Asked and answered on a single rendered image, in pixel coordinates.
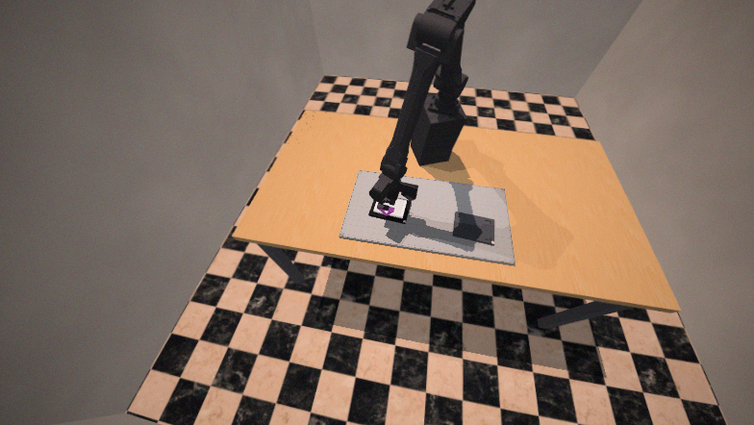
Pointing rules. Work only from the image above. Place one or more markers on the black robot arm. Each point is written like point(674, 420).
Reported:
point(443, 29)

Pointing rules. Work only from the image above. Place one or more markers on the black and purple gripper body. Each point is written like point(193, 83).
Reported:
point(385, 207)

